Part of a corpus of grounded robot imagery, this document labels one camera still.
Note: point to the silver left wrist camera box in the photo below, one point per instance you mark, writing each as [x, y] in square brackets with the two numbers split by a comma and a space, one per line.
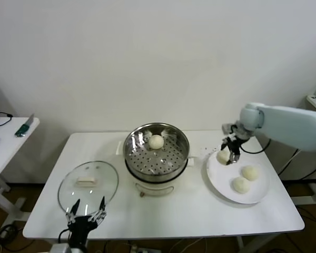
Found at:
[59, 248]

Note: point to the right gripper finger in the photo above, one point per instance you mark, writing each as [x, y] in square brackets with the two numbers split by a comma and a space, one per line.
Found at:
[223, 144]
[233, 158]

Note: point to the white side table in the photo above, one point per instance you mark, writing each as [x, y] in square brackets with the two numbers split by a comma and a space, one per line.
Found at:
[8, 147]

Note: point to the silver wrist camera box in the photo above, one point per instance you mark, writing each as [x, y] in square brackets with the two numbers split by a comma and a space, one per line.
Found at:
[227, 127]
[59, 248]

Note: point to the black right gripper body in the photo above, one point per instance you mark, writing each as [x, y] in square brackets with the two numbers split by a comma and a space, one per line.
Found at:
[234, 143]

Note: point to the white round plate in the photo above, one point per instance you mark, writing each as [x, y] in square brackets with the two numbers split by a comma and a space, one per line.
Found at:
[221, 182]

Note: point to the round glass pot lid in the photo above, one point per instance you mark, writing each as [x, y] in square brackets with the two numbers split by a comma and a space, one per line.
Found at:
[86, 182]

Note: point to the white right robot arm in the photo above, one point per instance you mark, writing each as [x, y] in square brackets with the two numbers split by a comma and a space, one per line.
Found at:
[292, 124]

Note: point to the stainless steel steamer basket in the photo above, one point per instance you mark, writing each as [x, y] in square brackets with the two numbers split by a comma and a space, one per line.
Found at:
[173, 137]

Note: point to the white electric cooker base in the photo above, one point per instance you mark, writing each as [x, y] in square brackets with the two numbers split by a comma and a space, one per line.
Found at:
[152, 188]

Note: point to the white power strip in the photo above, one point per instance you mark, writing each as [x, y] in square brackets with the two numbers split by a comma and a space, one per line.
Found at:
[136, 248]

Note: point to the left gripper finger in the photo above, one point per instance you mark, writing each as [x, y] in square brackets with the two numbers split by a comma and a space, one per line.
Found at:
[100, 213]
[73, 212]

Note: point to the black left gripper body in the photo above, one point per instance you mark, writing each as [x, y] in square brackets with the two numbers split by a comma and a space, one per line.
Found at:
[81, 226]

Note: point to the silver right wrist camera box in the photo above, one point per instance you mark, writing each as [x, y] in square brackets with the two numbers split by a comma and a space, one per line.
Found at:
[227, 127]

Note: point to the white side desk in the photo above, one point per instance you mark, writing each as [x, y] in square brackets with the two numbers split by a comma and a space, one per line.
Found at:
[314, 101]

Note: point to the white steamed baozi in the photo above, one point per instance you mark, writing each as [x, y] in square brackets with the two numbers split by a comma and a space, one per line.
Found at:
[250, 172]
[222, 157]
[241, 185]
[156, 141]

